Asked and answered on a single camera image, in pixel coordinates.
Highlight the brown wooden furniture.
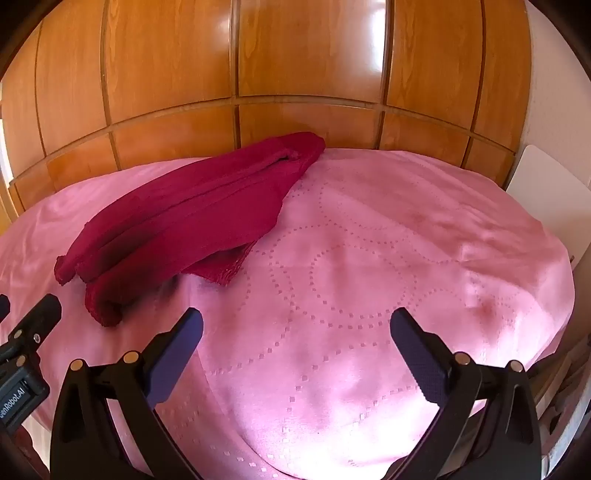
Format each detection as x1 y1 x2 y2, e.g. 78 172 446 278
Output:
531 323 583 462

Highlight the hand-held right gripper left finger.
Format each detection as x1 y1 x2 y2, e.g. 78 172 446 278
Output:
50 307 204 480

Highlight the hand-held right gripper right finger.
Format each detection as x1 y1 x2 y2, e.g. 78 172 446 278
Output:
389 307 542 480

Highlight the pink patterned bedspread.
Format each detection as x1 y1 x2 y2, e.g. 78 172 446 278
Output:
0 148 575 480

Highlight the wooden panelled wardrobe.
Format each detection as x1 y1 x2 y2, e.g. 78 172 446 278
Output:
0 0 532 232

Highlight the maroon knit garment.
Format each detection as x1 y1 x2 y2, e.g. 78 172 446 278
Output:
54 131 327 328

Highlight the white board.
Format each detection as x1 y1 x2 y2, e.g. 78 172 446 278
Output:
505 144 591 259

